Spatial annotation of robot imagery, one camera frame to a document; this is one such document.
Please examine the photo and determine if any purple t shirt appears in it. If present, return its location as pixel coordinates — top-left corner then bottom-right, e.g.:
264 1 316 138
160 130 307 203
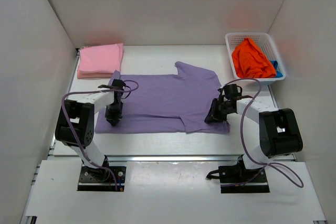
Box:
95 61 230 134

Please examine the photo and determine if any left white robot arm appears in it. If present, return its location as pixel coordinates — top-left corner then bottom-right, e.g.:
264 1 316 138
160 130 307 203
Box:
55 79 132 178

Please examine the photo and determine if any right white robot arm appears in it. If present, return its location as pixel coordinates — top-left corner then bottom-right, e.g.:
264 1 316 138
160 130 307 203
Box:
204 84 303 170

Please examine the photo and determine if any orange t shirt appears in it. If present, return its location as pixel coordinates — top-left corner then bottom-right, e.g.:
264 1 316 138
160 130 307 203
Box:
232 38 276 79

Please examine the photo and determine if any white plastic basket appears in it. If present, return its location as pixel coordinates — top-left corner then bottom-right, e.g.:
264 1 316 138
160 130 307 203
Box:
225 32 286 85

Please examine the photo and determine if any folded pink t shirt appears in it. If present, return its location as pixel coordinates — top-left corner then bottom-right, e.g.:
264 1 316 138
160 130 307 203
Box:
77 43 123 79

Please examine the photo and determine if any blue t shirt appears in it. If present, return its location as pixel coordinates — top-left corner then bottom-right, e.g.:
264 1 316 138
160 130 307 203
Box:
270 60 283 78

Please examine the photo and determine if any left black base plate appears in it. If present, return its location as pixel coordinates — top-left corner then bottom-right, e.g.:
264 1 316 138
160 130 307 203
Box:
77 166 127 192

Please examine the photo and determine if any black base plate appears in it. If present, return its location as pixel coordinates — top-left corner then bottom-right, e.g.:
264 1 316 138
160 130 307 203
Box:
206 161 270 194
77 166 127 192

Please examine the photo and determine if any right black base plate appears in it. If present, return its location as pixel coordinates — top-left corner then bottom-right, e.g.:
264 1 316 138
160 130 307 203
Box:
206 161 270 194

